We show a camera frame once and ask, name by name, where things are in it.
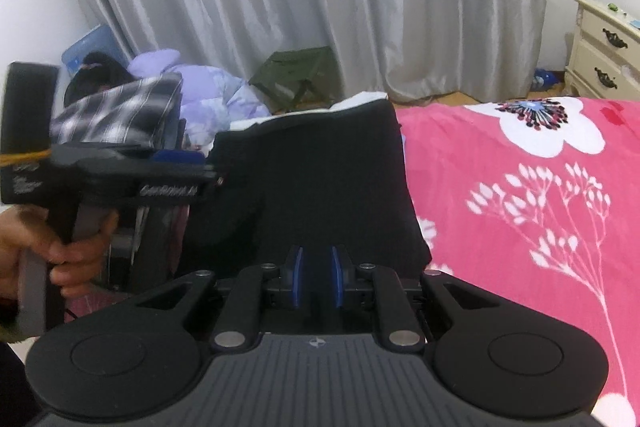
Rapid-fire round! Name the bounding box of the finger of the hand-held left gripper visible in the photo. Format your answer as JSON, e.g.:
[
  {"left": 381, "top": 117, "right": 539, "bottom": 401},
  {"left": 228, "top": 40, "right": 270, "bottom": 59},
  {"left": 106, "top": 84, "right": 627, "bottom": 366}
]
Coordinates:
[{"left": 151, "top": 150, "right": 224, "bottom": 181}]

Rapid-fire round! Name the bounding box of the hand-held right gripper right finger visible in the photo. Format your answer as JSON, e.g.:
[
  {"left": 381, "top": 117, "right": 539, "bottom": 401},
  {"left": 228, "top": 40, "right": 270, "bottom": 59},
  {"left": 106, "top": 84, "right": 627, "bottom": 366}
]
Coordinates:
[{"left": 330, "top": 245, "right": 494, "bottom": 352}]

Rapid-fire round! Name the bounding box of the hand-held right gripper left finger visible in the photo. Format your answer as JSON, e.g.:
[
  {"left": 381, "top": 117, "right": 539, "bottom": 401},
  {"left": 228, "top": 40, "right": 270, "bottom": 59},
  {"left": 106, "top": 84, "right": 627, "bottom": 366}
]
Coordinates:
[{"left": 136, "top": 245, "right": 304, "bottom": 352}]

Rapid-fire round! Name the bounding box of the black printed sweatshirt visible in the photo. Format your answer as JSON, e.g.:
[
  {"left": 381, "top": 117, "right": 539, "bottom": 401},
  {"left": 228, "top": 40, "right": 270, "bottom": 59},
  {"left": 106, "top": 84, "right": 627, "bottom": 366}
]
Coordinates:
[{"left": 187, "top": 98, "right": 434, "bottom": 338}]

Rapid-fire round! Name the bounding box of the person's left hand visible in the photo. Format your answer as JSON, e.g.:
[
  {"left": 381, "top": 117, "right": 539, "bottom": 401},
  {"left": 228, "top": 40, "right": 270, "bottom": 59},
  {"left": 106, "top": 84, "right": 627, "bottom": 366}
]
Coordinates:
[{"left": 0, "top": 208, "right": 119, "bottom": 302}]

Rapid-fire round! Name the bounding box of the black white plaid cloth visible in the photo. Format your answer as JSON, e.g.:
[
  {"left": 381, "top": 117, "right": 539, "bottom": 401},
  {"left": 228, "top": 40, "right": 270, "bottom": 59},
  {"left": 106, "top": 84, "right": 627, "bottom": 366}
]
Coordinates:
[{"left": 50, "top": 73, "right": 184, "bottom": 148}]

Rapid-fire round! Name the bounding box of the blue plastic tub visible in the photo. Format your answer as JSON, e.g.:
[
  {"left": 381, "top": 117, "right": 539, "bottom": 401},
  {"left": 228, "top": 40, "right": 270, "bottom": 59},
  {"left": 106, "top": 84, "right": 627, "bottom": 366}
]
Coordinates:
[{"left": 61, "top": 24, "right": 133, "bottom": 75}]

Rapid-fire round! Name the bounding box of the green folding stool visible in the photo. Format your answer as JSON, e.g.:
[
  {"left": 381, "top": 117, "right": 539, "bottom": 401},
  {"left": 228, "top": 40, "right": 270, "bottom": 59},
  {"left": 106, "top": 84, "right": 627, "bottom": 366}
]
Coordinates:
[{"left": 248, "top": 46, "right": 334, "bottom": 114}]

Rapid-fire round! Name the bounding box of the pink floral blanket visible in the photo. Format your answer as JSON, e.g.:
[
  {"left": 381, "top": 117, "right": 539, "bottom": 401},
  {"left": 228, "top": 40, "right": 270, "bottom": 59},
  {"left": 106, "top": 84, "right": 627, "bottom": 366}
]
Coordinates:
[{"left": 394, "top": 96, "right": 640, "bottom": 427}]

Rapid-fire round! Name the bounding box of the person's dark clothing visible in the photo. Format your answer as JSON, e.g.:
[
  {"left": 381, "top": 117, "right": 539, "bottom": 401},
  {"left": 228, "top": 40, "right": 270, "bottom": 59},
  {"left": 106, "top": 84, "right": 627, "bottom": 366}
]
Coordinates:
[{"left": 0, "top": 342, "right": 33, "bottom": 427}]

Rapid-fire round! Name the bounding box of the small blue floor item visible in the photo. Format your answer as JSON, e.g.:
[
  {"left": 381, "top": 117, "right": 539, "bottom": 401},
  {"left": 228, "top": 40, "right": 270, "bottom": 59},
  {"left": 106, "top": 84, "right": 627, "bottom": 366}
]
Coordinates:
[{"left": 531, "top": 67, "right": 557, "bottom": 92}]

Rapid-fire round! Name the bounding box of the cream nightstand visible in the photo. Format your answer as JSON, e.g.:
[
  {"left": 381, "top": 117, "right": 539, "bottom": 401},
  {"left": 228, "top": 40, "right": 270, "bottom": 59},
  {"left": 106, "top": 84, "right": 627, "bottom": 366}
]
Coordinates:
[{"left": 565, "top": 0, "right": 640, "bottom": 100}]

